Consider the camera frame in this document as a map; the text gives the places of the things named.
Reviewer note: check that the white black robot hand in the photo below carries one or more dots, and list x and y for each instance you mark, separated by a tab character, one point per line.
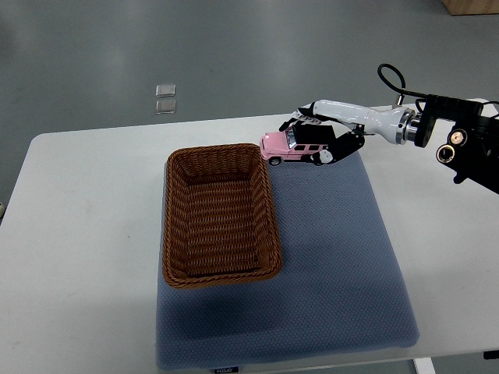
390	124

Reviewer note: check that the pink toy car black roof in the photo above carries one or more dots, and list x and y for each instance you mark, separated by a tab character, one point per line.
296	143

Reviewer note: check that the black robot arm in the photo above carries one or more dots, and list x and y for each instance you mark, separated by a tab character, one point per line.
470	150

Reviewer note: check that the brown wicker basket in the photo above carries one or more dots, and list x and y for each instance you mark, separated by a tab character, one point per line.
219	223

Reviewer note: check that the upper metal floor plate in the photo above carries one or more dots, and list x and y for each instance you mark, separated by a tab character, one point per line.
165	90

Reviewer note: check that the blue grey cushion mat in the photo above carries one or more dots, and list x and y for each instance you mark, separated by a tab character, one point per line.
340	288

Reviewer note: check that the wooden box corner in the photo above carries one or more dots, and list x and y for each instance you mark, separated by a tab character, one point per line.
471	7

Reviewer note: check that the white table leg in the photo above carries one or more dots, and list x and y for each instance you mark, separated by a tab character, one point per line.
423	364

